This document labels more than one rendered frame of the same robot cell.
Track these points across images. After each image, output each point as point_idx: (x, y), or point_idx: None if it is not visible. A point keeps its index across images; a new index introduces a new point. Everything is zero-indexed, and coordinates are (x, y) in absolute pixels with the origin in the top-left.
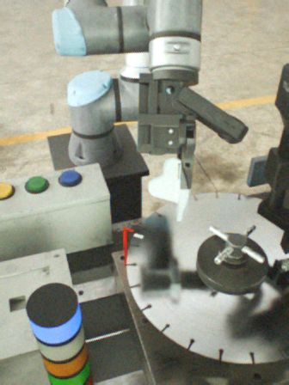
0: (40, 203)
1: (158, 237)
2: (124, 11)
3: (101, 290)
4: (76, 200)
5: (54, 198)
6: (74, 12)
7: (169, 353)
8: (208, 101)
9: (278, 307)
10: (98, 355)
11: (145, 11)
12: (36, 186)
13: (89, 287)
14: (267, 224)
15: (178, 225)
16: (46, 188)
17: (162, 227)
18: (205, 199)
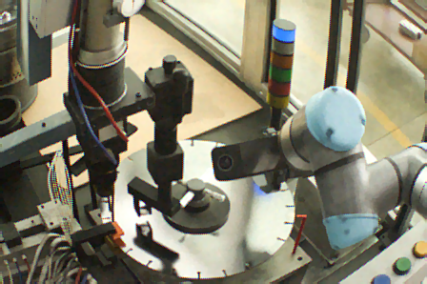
0: (388, 253)
1: (271, 217)
2: (385, 160)
3: (308, 274)
4: (362, 266)
5: (381, 260)
6: (418, 147)
7: None
8: (260, 137)
9: (150, 177)
10: (289, 234)
11: (368, 167)
12: (400, 259)
13: (319, 273)
14: (164, 248)
15: (256, 233)
16: (393, 265)
17: (272, 228)
18: (236, 265)
